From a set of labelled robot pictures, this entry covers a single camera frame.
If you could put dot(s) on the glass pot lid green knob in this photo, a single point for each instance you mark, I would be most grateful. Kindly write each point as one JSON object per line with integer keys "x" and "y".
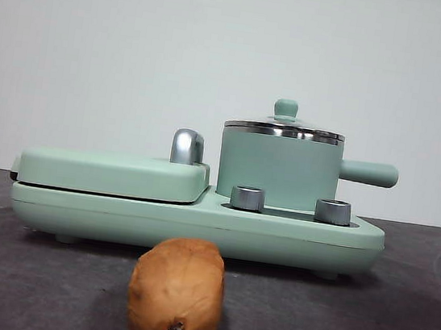
{"x": 286, "y": 108}

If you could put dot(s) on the mint green hinged grill lid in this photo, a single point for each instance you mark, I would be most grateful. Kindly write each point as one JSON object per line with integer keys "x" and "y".
{"x": 101, "y": 173}

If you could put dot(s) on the silver control knob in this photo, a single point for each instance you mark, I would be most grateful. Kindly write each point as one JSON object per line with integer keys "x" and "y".
{"x": 247, "y": 199}
{"x": 333, "y": 212}

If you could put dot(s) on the mint green breakfast cooker base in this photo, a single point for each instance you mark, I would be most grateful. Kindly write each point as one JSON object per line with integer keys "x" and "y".
{"x": 195, "y": 231}

